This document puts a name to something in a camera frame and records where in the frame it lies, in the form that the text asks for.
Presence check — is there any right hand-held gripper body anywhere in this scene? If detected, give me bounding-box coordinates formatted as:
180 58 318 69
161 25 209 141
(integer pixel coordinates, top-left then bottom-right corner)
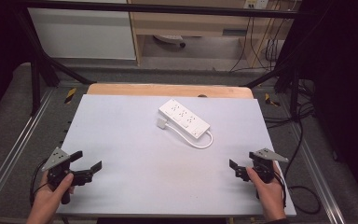
249 147 290 200

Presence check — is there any person's right hand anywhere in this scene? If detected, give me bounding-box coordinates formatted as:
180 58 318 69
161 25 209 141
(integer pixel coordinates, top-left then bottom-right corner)
245 162 287 220

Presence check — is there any white foam board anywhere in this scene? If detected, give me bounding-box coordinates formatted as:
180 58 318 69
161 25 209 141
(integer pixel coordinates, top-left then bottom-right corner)
56 93 297 217

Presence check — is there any black metal stand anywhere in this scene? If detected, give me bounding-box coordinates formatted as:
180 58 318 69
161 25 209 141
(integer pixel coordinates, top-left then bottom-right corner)
244 60 303 123
12 6 97 117

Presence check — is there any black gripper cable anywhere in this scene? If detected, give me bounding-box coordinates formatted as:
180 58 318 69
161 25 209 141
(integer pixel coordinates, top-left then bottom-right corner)
273 169 288 209
29 160 49 208

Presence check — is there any white power strip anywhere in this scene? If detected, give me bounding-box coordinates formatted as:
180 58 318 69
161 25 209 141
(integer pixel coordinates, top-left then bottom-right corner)
158 98 212 140

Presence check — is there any person's left hand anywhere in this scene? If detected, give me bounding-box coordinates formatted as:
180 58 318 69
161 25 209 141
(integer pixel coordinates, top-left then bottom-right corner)
27 172 76 220

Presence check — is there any grey chair base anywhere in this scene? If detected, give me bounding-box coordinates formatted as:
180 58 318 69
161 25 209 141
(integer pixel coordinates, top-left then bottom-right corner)
153 34 187 49

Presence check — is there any white power cord with plug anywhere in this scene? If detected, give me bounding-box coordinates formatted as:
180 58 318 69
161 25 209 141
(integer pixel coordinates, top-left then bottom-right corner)
156 117 214 150

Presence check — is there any light wooden desk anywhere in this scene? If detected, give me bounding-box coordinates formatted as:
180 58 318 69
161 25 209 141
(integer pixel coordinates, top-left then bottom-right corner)
127 0 296 68

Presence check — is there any aluminium rail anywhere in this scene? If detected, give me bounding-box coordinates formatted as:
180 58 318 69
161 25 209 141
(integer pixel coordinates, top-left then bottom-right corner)
287 123 347 224
0 89 56 207

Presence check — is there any black curtain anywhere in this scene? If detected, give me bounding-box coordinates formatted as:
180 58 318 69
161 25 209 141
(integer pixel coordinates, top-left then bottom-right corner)
0 0 34 125
278 0 358 214

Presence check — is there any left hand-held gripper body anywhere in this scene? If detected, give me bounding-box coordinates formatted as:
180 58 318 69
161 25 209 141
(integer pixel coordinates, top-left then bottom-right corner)
41 147 76 205

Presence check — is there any black floor cable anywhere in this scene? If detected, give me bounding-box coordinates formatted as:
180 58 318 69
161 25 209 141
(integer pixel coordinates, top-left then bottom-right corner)
283 118 322 216

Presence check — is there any bundle of hanging cables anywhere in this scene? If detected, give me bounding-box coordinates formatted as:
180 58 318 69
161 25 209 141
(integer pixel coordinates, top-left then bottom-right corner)
228 13 289 74

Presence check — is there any wooden table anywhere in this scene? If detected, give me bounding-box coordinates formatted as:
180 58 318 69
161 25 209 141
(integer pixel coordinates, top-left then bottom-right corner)
87 82 255 100

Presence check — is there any yellow black tape mark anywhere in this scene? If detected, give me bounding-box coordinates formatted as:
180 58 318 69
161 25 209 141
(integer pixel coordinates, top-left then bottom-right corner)
63 87 77 105

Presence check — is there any black metal crossbar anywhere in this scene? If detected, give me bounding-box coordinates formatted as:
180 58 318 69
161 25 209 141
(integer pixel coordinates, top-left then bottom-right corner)
12 0 309 19

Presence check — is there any white wall socket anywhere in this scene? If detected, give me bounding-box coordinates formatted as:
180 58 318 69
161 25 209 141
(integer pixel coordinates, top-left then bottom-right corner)
243 0 269 10

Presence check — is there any white cabinet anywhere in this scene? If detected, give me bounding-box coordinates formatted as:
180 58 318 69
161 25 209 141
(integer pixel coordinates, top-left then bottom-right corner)
27 7 137 61

